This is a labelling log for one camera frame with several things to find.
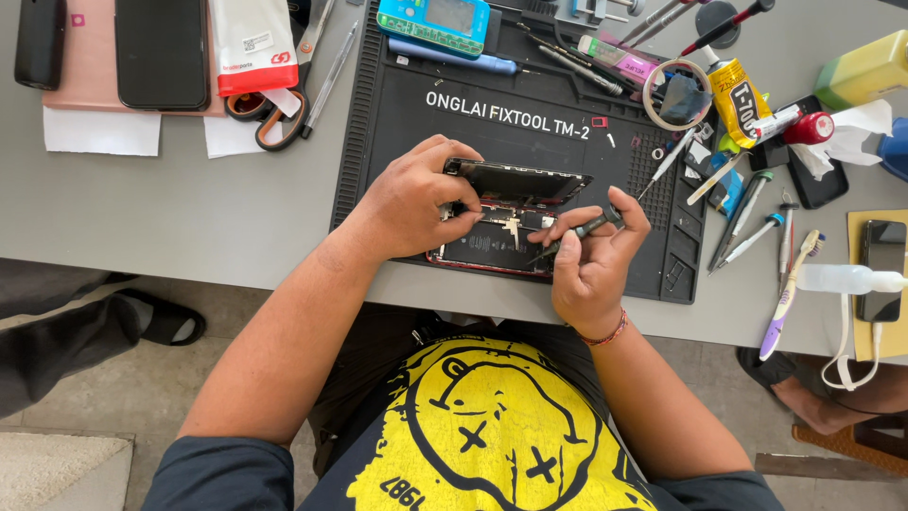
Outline person's left hand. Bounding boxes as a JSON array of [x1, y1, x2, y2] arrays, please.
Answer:
[[352, 134, 488, 261]]

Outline person's right hand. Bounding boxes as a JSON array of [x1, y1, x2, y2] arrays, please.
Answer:
[[528, 186, 652, 330]]

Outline small black precision screwdriver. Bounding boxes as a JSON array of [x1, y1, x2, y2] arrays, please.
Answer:
[[528, 205, 626, 265]]

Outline detached black smartphone screen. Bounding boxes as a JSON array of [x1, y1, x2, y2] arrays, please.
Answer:
[[443, 158, 594, 208]]

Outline opened red smartphone body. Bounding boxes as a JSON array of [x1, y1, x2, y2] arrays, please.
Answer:
[[426, 199, 563, 278]]

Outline thin silver screwdriver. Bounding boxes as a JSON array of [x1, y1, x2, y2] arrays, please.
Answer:
[[636, 127, 698, 203]]

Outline clear ballpoint pen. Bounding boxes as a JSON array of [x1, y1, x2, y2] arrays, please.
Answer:
[[301, 20, 361, 140]]

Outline cream plastic spudger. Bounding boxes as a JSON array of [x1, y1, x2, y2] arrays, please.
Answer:
[[686, 152, 746, 207]]

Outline silver screwdriver with teal collar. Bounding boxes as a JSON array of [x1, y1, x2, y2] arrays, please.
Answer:
[[708, 212, 786, 277]]

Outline grey screwdriver with teal collar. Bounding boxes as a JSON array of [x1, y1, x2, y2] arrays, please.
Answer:
[[707, 169, 776, 273]]

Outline blue plastic card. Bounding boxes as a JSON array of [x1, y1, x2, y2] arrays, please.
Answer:
[[708, 168, 745, 218]]

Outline blue electric screwdriver pen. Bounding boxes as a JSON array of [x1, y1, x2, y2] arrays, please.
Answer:
[[388, 37, 520, 77]]

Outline black silicone repair mat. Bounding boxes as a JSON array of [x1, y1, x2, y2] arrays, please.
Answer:
[[330, 0, 719, 305]]

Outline clear tape roll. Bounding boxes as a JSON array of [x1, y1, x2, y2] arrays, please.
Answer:
[[641, 58, 715, 133]]

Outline blue tester device with screen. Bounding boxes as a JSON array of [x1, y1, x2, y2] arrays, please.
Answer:
[[375, 0, 492, 61]]

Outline purple and white toothbrush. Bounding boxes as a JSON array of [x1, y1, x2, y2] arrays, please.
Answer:
[[758, 229, 827, 362]]

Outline white paper sheet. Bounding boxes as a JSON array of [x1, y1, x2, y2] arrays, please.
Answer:
[[203, 88, 304, 160], [43, 106, 163, 158]]

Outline silver screwdriver with red shaft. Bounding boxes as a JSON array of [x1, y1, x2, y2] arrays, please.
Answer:
[[777, 189, 801, 293]]

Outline black and yellow t-shirt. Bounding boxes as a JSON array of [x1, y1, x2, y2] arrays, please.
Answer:
[[140, 305, 786, 511]]

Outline silver and black precision screwdriver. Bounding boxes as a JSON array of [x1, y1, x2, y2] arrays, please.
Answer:
[[515, 23, 627, 97]]

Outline pink and green tube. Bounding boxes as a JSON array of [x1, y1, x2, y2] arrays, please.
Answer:
[[576, 35, 662, 86]]

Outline white and red parts bag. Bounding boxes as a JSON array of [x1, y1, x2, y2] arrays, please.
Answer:
[[209, 0, 301, 99]]

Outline yellow and black glue tube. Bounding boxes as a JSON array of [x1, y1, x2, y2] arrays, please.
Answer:
[[701, 45, 776, 150]]

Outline black phone back cover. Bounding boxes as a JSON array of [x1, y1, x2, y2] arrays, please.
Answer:
[[747, 94, 851, 211]]

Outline clear squeeze bottle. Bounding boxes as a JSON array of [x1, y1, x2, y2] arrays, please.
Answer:
[[795, 263, 908, 296]]

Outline white tube with red cap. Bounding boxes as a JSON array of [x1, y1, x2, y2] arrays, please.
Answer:
[[751, 110, 837, 148]]

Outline grey metal screwdriver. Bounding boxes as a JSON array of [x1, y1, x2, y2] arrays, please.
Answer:
[[620, 0, 703, 46]]

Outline black sandal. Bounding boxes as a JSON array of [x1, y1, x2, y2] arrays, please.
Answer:
[[113, 287, 208, 348]]

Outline yellow paper envelope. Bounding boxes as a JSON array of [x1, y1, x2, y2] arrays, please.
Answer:
[[847, 209, 908, 363]]

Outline black screwdriver with red collar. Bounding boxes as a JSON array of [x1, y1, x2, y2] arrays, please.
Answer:
[[679, 0, 777, 58]]

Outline black round disc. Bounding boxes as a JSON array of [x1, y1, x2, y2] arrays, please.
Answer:
[[694, 0, 743, 50]]

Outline large black smartphone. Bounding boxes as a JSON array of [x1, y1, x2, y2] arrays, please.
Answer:
[[114, 0, 212, 112]]

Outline crumpled white tissue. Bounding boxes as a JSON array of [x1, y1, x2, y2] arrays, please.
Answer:
[[789, 98, 895, 183]]

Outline wooden stool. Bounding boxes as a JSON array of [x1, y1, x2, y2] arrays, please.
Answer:
[[754, 415, 908, 485]]

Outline blue plastic container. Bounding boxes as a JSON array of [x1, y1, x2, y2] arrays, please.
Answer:
[[877, 116, 908, 183]]

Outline yellow and green plastic bottle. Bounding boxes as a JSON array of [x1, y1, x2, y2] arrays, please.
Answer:
[[813, 30, 908, 112]]

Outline pink flat box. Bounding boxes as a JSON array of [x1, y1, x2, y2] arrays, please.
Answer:
[[42, 0, 227, 119]]

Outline black smartphone with rounded edges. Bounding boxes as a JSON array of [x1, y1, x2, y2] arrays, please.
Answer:
[[14, 0, 68, 92]]

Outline beige floor rug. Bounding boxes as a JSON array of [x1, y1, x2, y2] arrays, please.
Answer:
[[0, 432, 135, 511]]

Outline red string bracelet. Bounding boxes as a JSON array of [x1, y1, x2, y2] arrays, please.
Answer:
[[569, 308, 629, 347]]

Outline orange-handled scissors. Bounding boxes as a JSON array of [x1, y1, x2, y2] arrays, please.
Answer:
[[225, 0, 335, 153]]

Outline white charging cable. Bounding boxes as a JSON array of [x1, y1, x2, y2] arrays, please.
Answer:
[[821, 292, 883, 392]]

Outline black smartphone with charging cable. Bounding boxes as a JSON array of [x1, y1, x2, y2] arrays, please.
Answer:
[[855, 219, 908, 325]]

